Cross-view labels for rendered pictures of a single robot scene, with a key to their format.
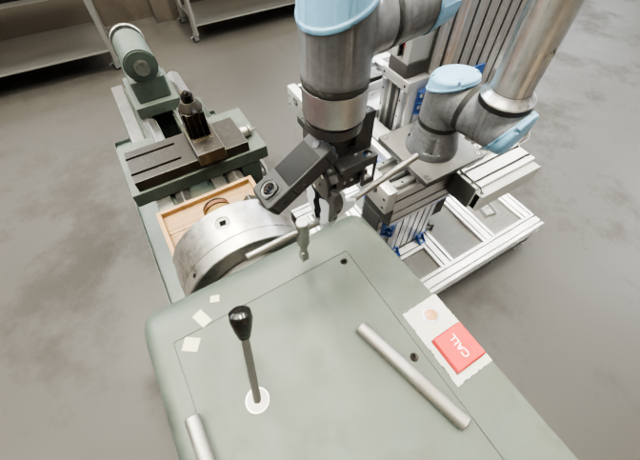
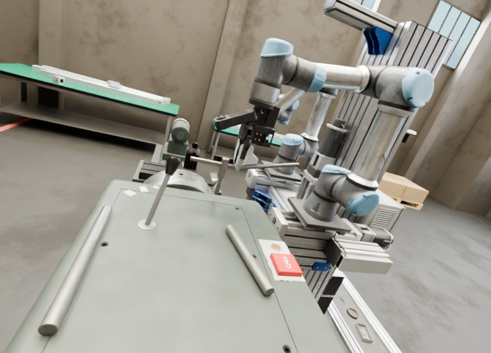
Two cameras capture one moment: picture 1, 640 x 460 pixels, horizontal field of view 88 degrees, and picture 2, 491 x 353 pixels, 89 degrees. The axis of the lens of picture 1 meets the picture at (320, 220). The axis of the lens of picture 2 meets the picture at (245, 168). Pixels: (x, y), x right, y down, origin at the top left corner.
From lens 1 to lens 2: 0.44 m
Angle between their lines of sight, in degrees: 36
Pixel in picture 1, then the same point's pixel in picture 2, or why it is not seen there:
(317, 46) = (264, 61)
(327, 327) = (209, 222)
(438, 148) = (321, 208)
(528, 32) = (370, 142)
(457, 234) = not seen: hidden behind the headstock
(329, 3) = (271, 47)
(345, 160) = (259, 125)
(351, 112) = (268, 93)
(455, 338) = (286, 258)
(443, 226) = not seen: hidden behind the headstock
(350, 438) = (188, 264)
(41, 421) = not seen: outside the picture
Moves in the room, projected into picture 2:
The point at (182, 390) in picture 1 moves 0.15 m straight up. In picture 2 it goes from (109, 202) to (118, 145)
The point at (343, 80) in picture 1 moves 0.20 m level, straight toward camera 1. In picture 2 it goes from (268, 76) to (237, 62)
